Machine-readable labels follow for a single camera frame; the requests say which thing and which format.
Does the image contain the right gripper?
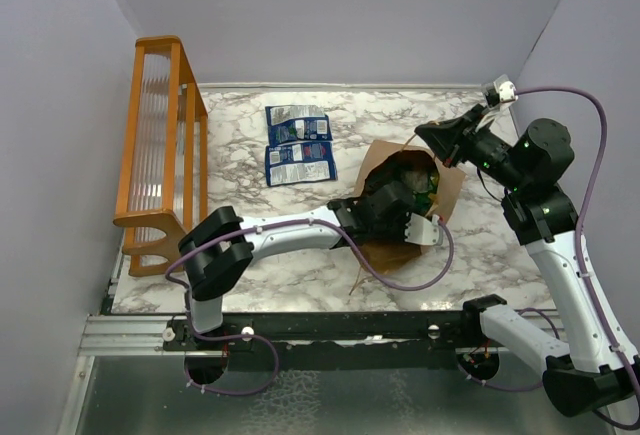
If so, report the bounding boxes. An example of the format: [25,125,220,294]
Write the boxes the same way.
[417,103,529,191]

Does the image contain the brown paper bag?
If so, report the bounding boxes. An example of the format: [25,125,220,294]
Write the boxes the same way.
[353,140,465,277]

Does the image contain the blue snack bag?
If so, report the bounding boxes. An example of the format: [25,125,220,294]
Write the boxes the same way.
[265,105,333,147]
[265,141,338,187]

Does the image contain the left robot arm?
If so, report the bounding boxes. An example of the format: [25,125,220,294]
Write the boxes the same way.
[178,181,424,350]

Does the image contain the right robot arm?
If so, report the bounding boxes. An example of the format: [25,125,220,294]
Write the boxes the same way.
[414,105,639,417]

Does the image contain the green yellow snack bag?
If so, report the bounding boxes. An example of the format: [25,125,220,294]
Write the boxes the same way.
[394,165,440,215]

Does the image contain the wooden dish rack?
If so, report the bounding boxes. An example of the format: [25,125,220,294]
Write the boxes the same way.
[113,35,208,278]

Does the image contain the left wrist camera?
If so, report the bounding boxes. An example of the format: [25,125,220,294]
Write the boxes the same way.
[404,213,444,246]

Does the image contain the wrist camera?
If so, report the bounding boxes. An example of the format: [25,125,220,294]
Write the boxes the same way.
[477,74,518,130]
[404,213,444,246]

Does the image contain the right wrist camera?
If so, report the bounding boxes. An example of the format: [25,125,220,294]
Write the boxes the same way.
[477,74,518,130]

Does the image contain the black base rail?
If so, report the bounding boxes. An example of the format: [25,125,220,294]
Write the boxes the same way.
[163,302,495,372]

